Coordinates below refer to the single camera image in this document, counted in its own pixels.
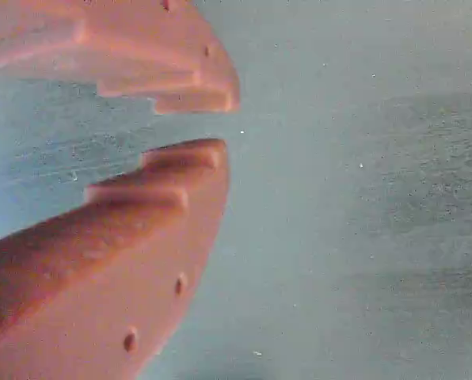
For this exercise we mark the salmon brown gripper left finger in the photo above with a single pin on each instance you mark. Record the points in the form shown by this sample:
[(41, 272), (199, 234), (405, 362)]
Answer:
[(101, 277)]

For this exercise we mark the salmon brown gripper right finger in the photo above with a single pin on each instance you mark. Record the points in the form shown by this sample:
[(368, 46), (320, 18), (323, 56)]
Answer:
[(133, 51)]

